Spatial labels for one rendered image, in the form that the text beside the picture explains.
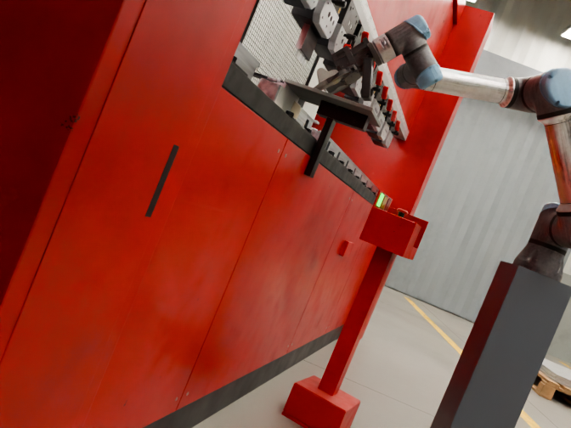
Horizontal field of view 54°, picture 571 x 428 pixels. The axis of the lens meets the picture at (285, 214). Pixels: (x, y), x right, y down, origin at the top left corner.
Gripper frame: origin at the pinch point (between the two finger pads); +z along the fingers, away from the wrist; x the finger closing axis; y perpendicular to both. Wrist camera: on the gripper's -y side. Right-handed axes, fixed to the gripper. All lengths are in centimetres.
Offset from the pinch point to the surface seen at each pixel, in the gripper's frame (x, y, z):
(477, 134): -783, 112, -146
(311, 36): 2.5, 15.5, -6.1
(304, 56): 0.5, 12.3, -1.6
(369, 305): -40, -60, 20
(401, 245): -33, -48, 1
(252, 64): 35.4, 0.9, 8.0
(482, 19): -213, 72, -101
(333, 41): -8.5, 16.0, -11.1
